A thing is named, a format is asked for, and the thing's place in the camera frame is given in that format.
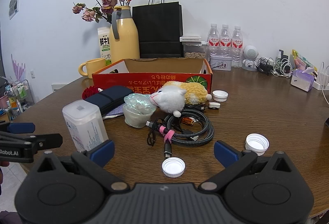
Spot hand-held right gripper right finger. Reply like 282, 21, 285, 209
199, 140, 293, 191

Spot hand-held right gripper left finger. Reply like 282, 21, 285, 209
37, 140, 128, 192

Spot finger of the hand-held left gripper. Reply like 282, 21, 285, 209
0, 121, 36, 134
15, 134, 63, 150

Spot translucent white plastic container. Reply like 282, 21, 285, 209
62, 100, 110, 153

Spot purple woven cloth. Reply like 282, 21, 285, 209
102, 105, 127, 120

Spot iridescent plastic cup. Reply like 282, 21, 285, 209
123, 93, 157, 128

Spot yellow white plush hamster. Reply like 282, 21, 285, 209
150, 81, 213, 117

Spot red cardboard box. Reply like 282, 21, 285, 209
92, 58, 213, 95

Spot metal storage rack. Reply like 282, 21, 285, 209
0, 79, 35, 122

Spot white bottle cap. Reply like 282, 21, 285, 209
162, 157, 186, 178
245, 133, 270, 157
212, 90, 229, 103

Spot dark blue pouch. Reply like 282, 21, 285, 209
84, 86, 134, 117

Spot red artificial rose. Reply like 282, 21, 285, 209
82, 86, 103, 99

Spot yellow mug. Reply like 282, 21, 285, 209
78, 58, 107, 79

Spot grey tin box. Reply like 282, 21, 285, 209
209, 54, 233, 71

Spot white robot speaker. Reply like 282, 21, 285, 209
242, 45, 258, 71

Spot purple tissue pack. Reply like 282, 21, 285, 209
291, 66, 317, 92

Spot clear container of nuts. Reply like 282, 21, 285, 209
183, 42, 207, 59

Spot white milk carton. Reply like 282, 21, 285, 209
97, 27, 113, 65

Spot white power strip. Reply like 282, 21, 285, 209
312, 62, 329, 91

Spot colourful snack bag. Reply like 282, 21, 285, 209
291, 49, 314, 71

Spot black paper bag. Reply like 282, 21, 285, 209
132, 0, 184, 59

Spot grey braided cable bundle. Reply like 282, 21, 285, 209
163, 107, 215, 161

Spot thin black cable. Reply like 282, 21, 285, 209
146, 117, 170, 148

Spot white wall vent panel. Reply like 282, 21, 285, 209
51, 83, 69, 92

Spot purple coral wall sticker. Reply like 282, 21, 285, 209
10, 54, 26, 81

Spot black charger with cable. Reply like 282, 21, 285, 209
255, 57, 275, 76

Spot tangled white cables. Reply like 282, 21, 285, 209
271, 58, 294, 77

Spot yellow thermos jug grey handle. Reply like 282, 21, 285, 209
109, 6, 141, 64

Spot wall poster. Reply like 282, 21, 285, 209
9, 0, 21, 20

